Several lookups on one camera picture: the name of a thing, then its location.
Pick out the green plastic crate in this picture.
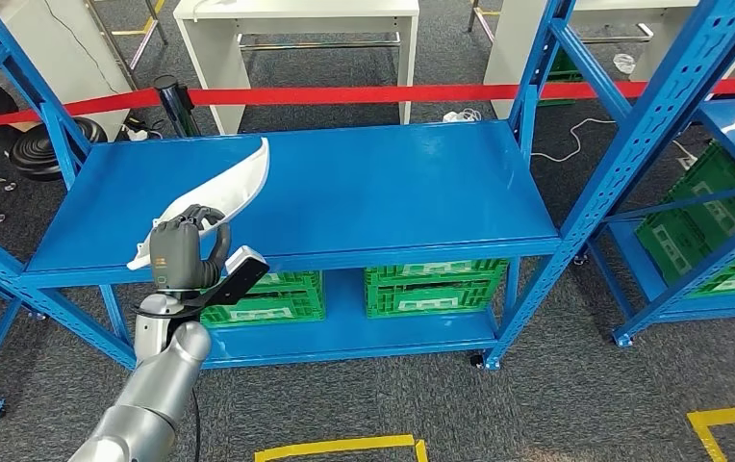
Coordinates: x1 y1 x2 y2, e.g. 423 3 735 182
667 141 735 263
635 207 735 297
364 258 509 286
539 47 586 107
200 290 326 329
366 280 504 319
252 270 324 295

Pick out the yellow floor tape square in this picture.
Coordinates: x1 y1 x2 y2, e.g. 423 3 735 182
687 402 735 462
253 434 429 462

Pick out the white cabinet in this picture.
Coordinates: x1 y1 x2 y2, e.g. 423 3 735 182
0 0 132 141

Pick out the red barrier belt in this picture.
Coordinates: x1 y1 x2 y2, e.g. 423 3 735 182
0 77 735 132

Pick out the black stanchion post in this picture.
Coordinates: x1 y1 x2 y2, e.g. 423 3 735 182
152 74 203 139

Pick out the white curved plastic part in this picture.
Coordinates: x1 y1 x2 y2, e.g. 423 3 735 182
126 137 271 272

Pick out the white table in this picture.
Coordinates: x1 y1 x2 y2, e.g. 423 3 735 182
172 0 421 135

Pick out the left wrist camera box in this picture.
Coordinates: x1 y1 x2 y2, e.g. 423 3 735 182
179 244 271 314

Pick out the black round stanchion base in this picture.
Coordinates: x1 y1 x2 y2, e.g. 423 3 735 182
9 116 109 183

